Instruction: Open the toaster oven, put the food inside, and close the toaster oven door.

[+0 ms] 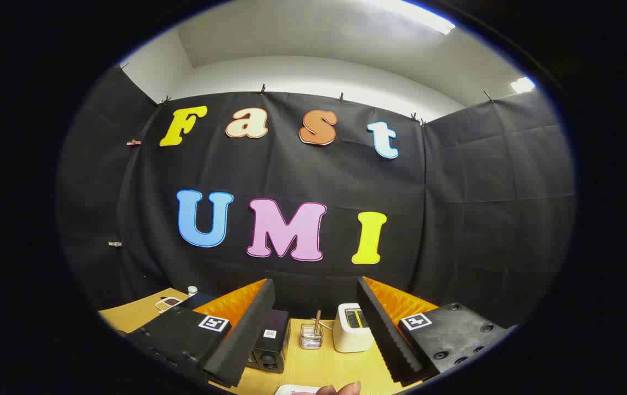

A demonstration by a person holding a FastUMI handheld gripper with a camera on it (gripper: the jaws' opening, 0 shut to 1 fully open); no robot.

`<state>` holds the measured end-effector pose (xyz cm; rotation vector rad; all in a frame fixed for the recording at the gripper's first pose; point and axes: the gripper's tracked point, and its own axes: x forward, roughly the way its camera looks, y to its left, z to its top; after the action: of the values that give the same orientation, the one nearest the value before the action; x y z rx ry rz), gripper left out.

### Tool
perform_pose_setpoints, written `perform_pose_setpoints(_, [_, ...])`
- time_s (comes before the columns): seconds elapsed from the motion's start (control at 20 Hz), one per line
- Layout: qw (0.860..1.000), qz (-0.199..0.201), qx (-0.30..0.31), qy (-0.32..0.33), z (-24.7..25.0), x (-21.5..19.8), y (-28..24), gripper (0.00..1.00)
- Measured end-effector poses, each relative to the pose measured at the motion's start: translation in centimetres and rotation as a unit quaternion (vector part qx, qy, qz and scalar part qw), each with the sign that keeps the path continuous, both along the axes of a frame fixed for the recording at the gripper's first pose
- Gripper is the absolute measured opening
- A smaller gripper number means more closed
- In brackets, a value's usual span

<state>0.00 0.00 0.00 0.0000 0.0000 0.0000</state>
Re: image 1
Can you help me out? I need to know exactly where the black toaster oven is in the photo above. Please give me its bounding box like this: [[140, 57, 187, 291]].
[[179, 292, 290, 374]]

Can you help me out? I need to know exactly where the white bread toaster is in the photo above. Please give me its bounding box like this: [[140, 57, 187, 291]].
[[333, 303, 375, 353]]

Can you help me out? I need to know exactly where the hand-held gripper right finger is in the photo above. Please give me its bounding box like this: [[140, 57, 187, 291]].
[[356, 276, 517, 385]]

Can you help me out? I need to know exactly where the clear glass holder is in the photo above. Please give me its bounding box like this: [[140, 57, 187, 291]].
[[300, 323, 324, 350]]

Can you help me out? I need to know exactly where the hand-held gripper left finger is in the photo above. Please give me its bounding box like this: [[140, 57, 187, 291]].
[[127, 278, 276, 389]]

